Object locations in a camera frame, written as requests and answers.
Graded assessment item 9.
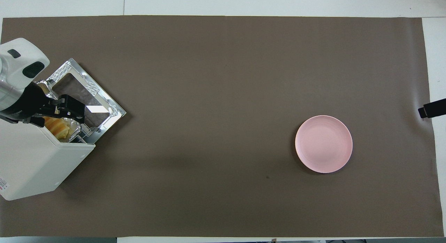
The brown table mat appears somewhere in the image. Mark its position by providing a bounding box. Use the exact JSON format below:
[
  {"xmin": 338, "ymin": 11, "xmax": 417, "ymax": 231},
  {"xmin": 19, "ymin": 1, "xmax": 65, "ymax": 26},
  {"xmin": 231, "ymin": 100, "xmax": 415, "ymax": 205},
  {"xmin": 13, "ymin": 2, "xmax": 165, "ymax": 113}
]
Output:
[{"xmin": 0, "ymin": 15, "xmax": 445, "ymax": 237}]

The yellow sliced bread loaf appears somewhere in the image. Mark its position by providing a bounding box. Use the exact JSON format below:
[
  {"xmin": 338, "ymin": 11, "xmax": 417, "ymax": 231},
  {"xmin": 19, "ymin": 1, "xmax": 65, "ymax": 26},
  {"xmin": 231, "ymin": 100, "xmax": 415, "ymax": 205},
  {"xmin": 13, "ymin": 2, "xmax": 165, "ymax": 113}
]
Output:
[{"xmin": 44, "ymin": 117, "xmax": 72, "ymax": 141}]

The aluminium foil tray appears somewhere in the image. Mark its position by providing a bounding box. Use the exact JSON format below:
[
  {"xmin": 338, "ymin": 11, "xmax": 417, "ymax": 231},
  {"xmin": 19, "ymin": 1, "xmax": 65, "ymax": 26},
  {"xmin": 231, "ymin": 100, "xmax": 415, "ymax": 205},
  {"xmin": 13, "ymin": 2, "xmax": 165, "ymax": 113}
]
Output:
[{"xmin": 35, "ymin": 79, "xmax": 83, "ymax": 143}]

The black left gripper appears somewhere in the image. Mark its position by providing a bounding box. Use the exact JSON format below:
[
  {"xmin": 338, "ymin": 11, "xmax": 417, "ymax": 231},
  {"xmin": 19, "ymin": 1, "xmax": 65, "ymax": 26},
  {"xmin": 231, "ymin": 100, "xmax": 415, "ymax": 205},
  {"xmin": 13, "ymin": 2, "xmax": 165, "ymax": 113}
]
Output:
[{"xmin": 0, "ymin": 82, "xmax": 86, "ymax": 128}]

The pink round plate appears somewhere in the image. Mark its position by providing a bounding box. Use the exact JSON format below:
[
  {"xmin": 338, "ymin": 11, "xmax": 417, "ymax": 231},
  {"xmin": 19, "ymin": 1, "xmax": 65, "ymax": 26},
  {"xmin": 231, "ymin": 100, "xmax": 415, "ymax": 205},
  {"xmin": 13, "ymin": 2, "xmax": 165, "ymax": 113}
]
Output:
[{"xmin": 295, "ymin": 115, "xmax": 353, "ymax": 174}]

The wire oven rack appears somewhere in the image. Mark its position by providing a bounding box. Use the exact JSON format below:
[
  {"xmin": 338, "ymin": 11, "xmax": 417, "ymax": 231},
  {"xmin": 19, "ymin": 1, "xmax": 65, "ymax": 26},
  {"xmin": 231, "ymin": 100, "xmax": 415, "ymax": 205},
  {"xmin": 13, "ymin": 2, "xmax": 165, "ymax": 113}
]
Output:
[{"xmin": 74, "ymin": 131, "xmax": 94, "ymax": 144}]

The glass oven door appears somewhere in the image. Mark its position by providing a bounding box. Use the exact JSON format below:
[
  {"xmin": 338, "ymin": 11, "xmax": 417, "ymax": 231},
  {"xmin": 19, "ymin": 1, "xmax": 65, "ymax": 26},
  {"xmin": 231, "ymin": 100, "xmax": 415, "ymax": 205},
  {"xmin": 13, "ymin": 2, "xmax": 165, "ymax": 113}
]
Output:
[{"xmin": 45, "ymin": 58, "xmax": 126, "ymax": 145}]

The cream toaster oven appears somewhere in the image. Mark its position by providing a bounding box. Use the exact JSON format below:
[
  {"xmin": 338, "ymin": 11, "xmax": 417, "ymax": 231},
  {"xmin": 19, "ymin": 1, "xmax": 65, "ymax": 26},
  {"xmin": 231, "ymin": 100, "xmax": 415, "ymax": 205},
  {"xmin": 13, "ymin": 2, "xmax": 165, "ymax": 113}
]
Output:
[{"xmin": 0, "ymin": 58, "xmax": 126, "ymax": 201}]

